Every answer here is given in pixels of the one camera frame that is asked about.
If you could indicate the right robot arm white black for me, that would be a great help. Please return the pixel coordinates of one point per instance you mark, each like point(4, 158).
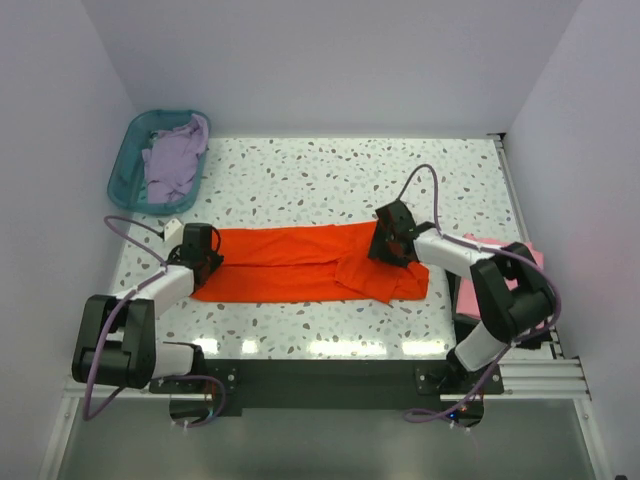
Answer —
point(512, 293)

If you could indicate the teal plastic basket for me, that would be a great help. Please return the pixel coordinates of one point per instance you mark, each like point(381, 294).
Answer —
point(127, 187)

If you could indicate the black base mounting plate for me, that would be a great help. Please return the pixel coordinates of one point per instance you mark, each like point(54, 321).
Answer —
point(244, 384)

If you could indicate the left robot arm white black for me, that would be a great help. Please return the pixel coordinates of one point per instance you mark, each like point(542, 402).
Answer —
point(117, 345)

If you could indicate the pink folded t shirt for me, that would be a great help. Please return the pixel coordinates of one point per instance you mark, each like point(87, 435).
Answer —
point(466, 300)

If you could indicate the orange t shirt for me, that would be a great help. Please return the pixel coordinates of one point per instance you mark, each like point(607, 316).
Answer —
point(308, 264)

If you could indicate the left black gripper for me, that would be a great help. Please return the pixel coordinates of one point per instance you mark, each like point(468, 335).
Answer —
point(216, 261)

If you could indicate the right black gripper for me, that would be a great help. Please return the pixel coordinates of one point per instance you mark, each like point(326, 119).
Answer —
point(377, 250)

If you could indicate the lilac t shirt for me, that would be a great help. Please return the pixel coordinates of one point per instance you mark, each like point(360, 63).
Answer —
point(172, 160)

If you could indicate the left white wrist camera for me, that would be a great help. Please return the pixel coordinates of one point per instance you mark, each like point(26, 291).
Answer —
point(173, 231)

